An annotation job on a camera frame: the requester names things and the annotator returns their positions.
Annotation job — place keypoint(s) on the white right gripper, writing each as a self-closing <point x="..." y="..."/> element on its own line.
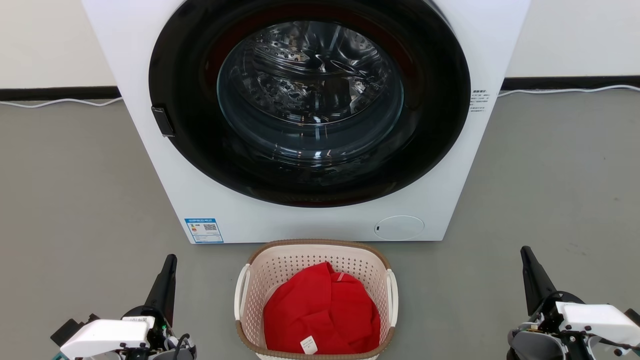
<point x="595" y="320"/>

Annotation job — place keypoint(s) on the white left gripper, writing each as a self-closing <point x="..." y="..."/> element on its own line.
<point x="105" y="335"/>

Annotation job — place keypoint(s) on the beige perforated laundry basket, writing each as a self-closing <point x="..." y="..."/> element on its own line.
<point x="300" y="260"/>

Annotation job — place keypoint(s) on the blue energy label sticker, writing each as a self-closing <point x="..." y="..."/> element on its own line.
<point x="204" y="230"/>

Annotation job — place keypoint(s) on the round white filter cover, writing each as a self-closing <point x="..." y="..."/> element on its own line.
<point x="399" y="228"/>

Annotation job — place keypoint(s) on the white garment care tag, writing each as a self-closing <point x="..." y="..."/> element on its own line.
<point x="309" y="345"/>

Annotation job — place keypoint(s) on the red garment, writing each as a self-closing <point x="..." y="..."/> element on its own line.
<point x="325" y="310"/>

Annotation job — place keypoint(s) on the black round washer door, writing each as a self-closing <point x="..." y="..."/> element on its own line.
<point x="190" y="125"/>

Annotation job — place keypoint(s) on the small text warning sticker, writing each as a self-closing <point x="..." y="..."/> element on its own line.
<point x="479" y="101"/>

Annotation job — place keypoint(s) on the white front-load washing machine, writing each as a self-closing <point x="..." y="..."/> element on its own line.
<point x="125" y="50"/>

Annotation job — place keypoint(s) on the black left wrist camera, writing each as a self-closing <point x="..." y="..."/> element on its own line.
<point x="70" y="328"/>

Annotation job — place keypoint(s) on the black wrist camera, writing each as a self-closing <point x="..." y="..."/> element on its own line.
<point x="634" y="316"/>
<point x="70" y="328"/>

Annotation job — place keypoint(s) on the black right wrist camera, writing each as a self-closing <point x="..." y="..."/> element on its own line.
<point x="634" y="316"/>

